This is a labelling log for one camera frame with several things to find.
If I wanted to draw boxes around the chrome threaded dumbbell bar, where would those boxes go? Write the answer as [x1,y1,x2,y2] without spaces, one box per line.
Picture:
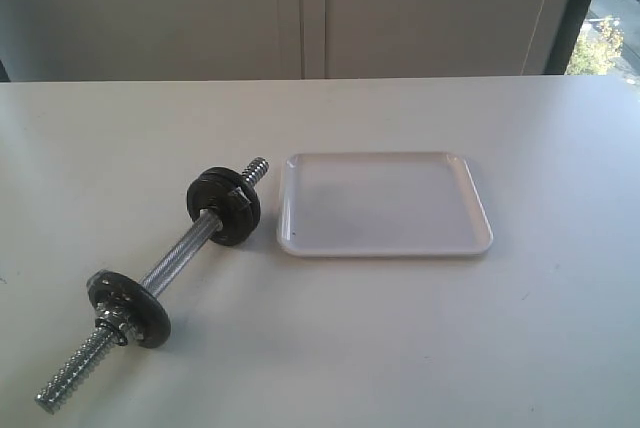
[34,157,269,414]

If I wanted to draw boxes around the white rectangular plastic tray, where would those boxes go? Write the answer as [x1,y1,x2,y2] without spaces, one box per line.
[277,152,494,258]

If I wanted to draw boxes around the chrome spin-lock collar nut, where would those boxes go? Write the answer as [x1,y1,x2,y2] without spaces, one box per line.
[95,302,143,346]

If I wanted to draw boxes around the black window frame post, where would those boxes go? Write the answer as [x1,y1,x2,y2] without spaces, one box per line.
[543,0,591,75]

